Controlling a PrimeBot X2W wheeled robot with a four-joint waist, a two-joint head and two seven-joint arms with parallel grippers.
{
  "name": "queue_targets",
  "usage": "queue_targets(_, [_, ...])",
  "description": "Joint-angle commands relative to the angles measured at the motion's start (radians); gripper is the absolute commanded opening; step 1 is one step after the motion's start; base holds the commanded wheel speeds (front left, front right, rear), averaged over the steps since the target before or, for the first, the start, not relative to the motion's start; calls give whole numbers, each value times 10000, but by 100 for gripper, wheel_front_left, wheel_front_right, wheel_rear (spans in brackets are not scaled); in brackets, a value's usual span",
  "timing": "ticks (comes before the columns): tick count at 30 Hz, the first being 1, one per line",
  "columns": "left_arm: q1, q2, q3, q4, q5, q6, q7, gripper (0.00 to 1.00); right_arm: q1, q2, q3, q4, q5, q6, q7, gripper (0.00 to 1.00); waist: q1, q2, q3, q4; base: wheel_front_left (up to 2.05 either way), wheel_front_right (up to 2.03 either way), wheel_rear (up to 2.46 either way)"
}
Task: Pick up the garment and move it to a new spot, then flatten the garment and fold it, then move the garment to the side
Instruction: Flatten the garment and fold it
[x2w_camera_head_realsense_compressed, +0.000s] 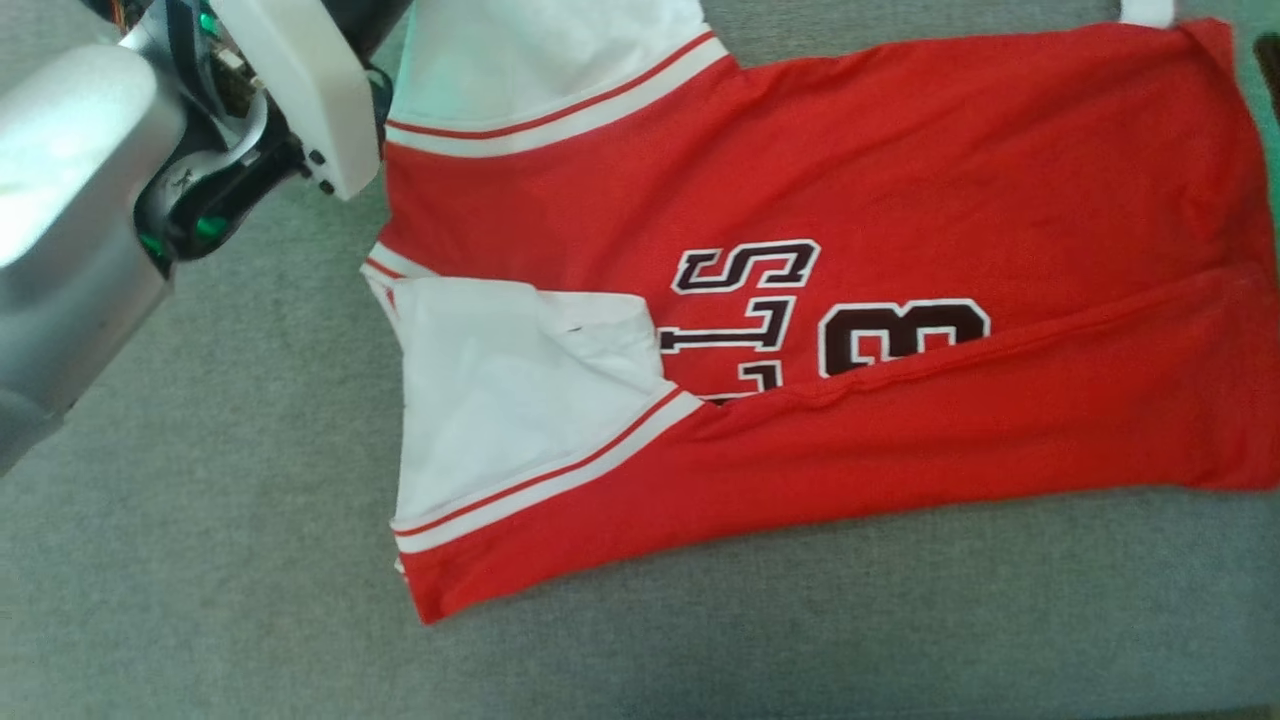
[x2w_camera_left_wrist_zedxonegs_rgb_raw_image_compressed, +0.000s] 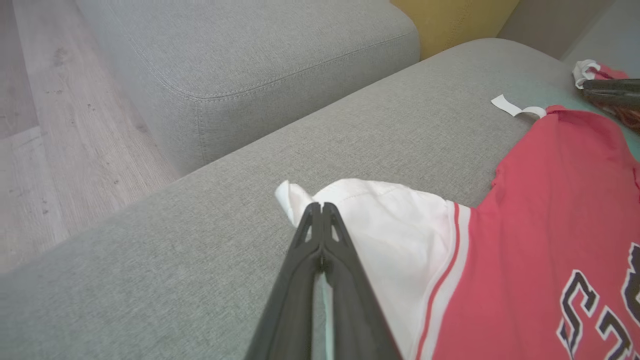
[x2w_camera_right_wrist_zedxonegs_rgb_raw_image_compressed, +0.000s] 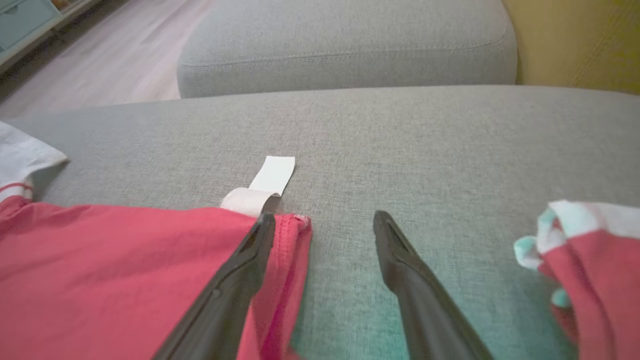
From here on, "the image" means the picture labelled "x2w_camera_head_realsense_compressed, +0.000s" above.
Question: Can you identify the large grey sofa seat cushion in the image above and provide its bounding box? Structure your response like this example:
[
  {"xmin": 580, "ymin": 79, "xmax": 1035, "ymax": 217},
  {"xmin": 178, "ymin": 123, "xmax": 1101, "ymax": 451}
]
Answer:
[{"xmin": 0, "ymin": 0, "xmax": 1280, "ymax": 720}]

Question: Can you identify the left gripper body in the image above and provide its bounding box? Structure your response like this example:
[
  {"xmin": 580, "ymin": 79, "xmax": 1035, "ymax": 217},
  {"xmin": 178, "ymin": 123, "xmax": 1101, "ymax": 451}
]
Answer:
[{"xmin": 85, "ymin": 0, "xmax": 307, "ymax": 264}]

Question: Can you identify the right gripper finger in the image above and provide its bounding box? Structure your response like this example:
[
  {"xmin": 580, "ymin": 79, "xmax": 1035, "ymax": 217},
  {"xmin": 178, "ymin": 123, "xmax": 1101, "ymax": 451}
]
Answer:
[{"xmin": 1254, "ymin": 34, "xmax": 1280, "ymax": 127}]

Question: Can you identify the red white basketball jersey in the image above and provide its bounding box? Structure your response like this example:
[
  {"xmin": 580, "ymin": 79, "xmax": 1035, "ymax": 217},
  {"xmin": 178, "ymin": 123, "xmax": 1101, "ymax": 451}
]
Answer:
[{"xmin": 360, "ymin": 0, "xmax": 1280, "ymax": 626}]

